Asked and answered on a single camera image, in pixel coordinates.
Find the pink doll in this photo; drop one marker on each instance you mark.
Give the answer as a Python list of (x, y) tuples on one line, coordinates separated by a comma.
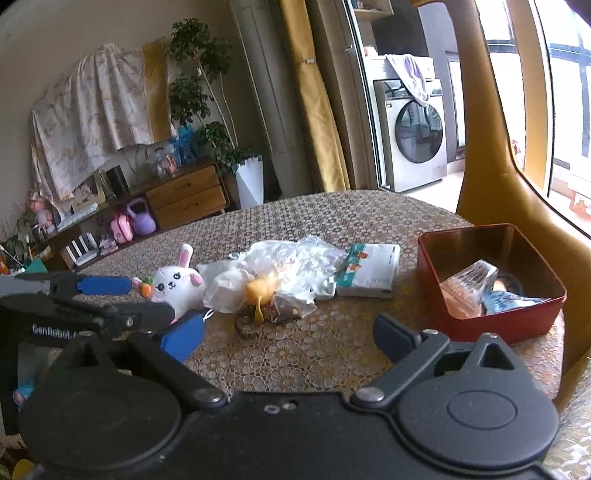
[(44, 212)]

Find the small clear packet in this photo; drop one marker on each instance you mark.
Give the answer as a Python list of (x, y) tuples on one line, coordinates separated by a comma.
[(290, 309)]

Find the white green tissue packet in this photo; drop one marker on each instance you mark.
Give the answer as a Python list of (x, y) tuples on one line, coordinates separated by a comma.
[(369, 270)]

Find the black speaker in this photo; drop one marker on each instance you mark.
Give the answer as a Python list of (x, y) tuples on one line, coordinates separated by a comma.
[(117, 180)]

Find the clear toy jar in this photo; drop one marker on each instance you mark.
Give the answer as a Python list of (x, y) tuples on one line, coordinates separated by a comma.
[(162, 161)]

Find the yellow curtain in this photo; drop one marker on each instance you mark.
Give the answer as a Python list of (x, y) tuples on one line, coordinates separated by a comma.
[(314, 92)]

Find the green potted plant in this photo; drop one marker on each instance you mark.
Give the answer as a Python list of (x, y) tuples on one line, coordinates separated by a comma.
[(194, 55)]

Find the pink toy bag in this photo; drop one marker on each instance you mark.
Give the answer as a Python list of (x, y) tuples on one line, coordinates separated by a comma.
[(122, 230)]

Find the white purple cloth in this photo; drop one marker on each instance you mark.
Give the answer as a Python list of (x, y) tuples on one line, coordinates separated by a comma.
[(413, 74)]

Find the wooden cabinet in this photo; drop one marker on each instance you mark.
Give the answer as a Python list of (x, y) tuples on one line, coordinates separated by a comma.
[(184, 190)]

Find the clear plastic wrapper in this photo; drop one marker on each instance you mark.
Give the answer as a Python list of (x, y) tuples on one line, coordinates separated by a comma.
[(466, 282)]

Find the purple toy bag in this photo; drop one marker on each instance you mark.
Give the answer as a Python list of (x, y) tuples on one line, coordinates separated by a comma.
[(141, 219)]

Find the blue box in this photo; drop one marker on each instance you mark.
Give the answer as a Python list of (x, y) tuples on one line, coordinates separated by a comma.
[(187, 145)]

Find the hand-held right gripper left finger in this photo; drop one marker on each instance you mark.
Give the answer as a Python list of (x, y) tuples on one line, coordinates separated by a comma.
[(182, 337)]

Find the white washing machine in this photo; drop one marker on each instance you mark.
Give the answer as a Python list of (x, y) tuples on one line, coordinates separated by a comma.
[(411, 138)]

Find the white planter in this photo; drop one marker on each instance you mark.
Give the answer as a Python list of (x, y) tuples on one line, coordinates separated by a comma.
[(250, 182)]

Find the crumpled clear plastic bag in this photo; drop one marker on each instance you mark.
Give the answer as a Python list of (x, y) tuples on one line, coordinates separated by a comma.
[(300, 263)]

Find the blue snack packet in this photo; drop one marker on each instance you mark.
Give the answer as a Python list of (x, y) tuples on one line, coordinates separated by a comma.
[(508, 303)]

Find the red tin box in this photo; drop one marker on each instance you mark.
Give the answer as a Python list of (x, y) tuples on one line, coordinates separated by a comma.
[(503, 323)]

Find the white keyboard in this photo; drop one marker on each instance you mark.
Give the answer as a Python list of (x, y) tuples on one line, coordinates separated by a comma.
[(76, 218)]

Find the white bunny plush toy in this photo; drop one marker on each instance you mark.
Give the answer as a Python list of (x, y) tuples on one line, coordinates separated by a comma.
[(173, 281)]

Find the white router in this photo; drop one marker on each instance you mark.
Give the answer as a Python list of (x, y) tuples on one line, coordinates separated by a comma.
[(82, 251)]

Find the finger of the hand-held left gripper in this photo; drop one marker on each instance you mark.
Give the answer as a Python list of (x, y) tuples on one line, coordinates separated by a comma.
[(138, 316), (104, 285)]

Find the photo frame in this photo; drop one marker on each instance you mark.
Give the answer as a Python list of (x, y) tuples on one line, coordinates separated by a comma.
[(87, 190)]

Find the yellow soft toy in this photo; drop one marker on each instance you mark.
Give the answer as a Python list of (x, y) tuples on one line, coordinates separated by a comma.
[(258, 288)]

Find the yellow chair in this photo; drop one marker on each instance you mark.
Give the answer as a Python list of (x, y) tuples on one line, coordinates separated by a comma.
[(503, 194)]

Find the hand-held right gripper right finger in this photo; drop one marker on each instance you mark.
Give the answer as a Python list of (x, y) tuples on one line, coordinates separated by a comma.
[(390, 337)]

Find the floral cover cloth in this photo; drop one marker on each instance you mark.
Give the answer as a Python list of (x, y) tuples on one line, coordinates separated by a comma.
[(92, 115)]

